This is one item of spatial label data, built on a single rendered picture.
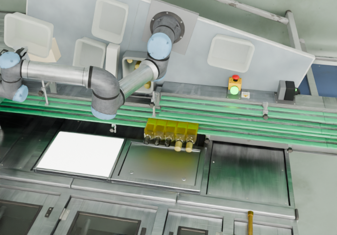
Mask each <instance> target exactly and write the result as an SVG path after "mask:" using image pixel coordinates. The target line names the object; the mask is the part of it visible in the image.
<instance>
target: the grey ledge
mask: <svg viewBox="0 0 337 235"><path fill-rule="evenodd" d="M209 140H215V141H223V142H232V143H241V144H249V145H258V146H266V147H275V148H284V149H287V146H286V145H287V144H285V143H276V142H267V141H259V140H250V139H241V138H232V137H224V136H215V135H210V139H209ZM291 148H292V150H293V152H300V153H308V154H317V155H325V156H334V157H337V149H329V148H320V147H311V146H302V145H294V144H292V147H291Z"/></svg>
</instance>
